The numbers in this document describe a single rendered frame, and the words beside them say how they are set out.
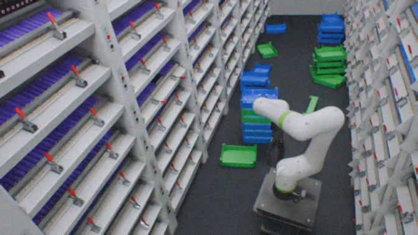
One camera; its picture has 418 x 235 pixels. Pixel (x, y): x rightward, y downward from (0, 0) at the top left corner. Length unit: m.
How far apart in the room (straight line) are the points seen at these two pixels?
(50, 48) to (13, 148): 0.34
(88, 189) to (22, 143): 0.41
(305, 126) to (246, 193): 1.09
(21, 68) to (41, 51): 0.10
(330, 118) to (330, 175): 1.11
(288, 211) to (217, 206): 0.64
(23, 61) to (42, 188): 0.44
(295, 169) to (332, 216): 0.67
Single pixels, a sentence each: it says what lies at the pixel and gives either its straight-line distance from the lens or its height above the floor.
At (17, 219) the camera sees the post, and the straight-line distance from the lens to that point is 1.13.
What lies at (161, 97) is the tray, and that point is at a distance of 1.77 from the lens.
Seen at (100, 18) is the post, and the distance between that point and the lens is 1.30.
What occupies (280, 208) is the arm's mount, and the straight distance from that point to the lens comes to 1.89.
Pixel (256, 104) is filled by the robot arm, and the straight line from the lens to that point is 1.80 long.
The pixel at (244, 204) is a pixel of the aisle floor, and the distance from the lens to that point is 2.32.
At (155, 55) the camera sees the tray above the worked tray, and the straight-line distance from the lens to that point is 1.77.
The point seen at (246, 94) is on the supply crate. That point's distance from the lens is 2.66.
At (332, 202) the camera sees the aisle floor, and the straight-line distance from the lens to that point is 2.40.
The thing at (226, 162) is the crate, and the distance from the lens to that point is 2.54.
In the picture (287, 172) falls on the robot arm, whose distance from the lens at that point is 1.74.
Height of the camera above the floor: 1.90
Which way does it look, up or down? 38 degrees down
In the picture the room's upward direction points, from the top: 9 degrees counter-clockwise
